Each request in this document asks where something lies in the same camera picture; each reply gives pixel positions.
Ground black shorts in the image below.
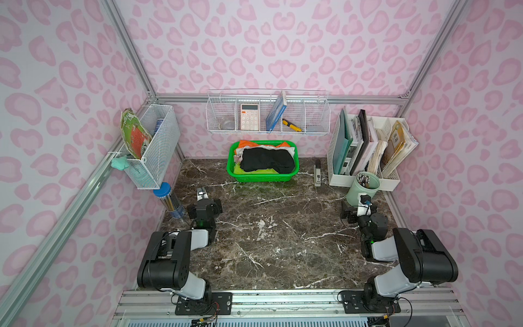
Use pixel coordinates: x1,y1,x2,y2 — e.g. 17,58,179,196
240,147,296,174

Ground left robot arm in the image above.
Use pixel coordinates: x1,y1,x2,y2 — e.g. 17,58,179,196
137,198,223,304

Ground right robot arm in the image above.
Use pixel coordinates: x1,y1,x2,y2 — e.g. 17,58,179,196
340,196,458,311

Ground blue lidded pencil tube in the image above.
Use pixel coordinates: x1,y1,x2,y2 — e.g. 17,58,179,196
153,182,185,219

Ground mint green pencil cup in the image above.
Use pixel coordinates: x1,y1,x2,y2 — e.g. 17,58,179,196
346,172,381,207

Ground bundle of pencils in cup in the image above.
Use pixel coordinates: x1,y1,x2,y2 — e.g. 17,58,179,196
356,172,370,188

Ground white mesh side basket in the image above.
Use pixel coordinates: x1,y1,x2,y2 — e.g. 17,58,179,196
124,104,181,190

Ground folded clothes in basket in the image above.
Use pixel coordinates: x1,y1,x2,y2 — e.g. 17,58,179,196
235,144,292,165

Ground white book organizer box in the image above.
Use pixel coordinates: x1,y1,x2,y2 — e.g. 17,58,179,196
327,109,409,192

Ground teal folder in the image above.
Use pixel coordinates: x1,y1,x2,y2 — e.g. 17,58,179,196
333,109,352,174

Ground orange English textbook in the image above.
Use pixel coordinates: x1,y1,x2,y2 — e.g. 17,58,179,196
381,121,407,170

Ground green red snack packet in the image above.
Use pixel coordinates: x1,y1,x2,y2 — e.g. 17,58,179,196
120,108,152,159

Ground white orange calculator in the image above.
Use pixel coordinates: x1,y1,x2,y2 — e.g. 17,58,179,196
240,103,260,131

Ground blue book on shelf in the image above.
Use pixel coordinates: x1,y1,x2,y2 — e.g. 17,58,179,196
266,91,287,132

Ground yellow utility knife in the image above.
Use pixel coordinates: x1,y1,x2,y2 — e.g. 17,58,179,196
282,119,302,132

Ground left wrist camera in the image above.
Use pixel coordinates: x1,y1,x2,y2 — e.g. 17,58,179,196
197,187,208,201

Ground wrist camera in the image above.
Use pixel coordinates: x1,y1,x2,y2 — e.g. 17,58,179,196
197,187,208,201
357,193,373,217

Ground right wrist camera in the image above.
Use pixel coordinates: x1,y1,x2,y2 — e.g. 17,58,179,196
357,193,373,217

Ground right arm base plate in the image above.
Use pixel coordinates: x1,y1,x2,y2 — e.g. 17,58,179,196
336,290,401,315

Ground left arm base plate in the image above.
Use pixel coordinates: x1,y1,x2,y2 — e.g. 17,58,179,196
174,292,233,316

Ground mint green wall hook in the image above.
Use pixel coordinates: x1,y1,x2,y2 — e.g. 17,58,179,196
111,156,130,171

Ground white wire wall shelf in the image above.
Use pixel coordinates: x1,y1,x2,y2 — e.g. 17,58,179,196
206,89,330,135

